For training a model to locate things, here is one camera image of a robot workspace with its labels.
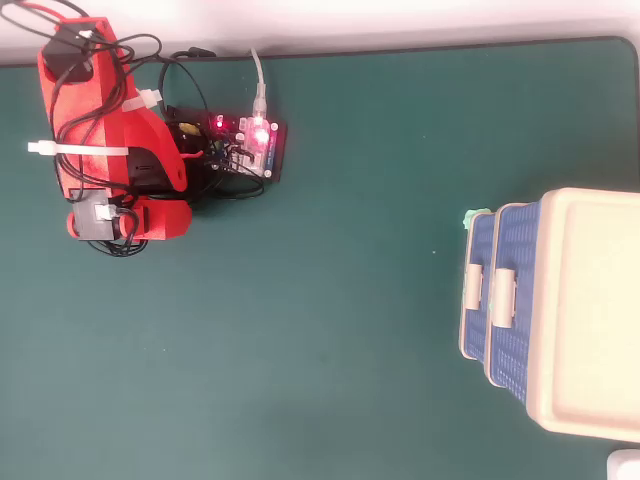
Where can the short white zip tie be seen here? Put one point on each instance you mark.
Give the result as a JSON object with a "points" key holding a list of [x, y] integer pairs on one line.
{"points": [[142, 101]]}

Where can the green putty blob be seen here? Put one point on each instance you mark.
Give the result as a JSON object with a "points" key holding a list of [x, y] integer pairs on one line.
{"points": [[472, 217]]}

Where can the black robot base motor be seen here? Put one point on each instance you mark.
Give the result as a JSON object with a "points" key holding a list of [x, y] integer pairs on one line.
{"points": [[190, 145]]}

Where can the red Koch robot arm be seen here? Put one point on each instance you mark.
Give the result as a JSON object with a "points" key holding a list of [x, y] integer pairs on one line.
{"points": [[115, 135]]}

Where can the green table mat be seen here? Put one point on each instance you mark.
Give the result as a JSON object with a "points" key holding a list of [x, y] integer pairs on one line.
{"points": [[320, 325]]}

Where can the long white zip tie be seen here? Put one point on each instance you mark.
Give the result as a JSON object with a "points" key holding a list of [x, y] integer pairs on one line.
{"points": [[85, 149]]}

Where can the beige plastic drawer cabinet frame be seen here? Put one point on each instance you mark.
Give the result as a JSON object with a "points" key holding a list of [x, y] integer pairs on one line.
{"points": [[595, 310]]}

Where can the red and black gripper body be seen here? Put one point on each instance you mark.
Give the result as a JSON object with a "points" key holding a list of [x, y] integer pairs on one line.
{"points": [[160, 220]]}

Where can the controller circuit board with LEDs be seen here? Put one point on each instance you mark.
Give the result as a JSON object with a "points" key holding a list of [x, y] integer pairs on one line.
{"points": [[255, 145]]}

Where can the white box corner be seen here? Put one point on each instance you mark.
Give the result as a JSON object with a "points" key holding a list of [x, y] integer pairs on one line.
{"points": [[625, 466]]}

